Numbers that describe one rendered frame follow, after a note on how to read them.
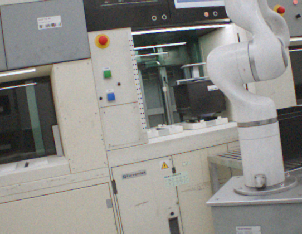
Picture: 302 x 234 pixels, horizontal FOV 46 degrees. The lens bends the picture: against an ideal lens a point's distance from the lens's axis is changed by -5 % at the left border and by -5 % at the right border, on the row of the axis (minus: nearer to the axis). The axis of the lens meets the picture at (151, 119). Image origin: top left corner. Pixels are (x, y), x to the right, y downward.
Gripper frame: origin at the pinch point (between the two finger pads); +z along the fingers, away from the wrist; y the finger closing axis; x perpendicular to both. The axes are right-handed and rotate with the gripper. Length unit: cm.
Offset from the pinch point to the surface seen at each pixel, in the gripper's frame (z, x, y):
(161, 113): 104, -24, -3
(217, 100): 34.8, -18.8, 5.6
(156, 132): 35, -30, -31
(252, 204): -62, -44, -39
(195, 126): 34.8, -30.2, -9.1
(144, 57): 65, 13, -21
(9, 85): 61, 7, -101
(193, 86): 34.9, -9.2, -6.8
